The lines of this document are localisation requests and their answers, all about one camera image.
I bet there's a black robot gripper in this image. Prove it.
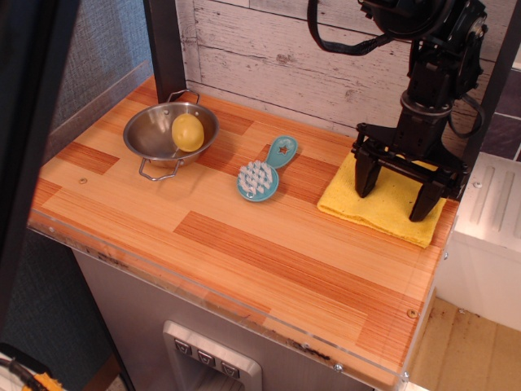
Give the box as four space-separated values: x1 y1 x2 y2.
352 92 468 222

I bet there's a yellow towel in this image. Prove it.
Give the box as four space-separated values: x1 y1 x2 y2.
317 153 446 248

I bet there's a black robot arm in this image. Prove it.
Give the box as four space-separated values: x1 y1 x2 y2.
352 1 488 222

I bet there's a white ridged appliance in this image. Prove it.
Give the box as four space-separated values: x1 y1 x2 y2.
435 153 520 330

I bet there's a teal scrub brush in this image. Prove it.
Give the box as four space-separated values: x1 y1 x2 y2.
237 135 298 202

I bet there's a clear acrylic table guard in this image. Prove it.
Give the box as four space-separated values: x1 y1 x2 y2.
28 78 458 390

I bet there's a yellow potato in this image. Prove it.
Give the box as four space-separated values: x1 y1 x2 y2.
172 113 204 152

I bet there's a grey dispenser button panel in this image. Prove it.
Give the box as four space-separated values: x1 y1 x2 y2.
163 320 263 390

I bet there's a yellow object bottom left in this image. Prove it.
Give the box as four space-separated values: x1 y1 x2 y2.
33 373 63 391

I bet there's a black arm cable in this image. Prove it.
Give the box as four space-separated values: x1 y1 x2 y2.
307 0 394 57

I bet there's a right dark vertical post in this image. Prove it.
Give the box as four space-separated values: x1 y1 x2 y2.
462 1 520 169

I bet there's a dark vertical post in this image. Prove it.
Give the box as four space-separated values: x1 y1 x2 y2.
462 1 520 169
143 0 186 103

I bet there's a steel bowl with handles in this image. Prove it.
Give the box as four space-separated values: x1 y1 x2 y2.
123 89 220 182

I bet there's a left dark vertical post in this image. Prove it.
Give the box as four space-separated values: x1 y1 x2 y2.
143 0 186 103

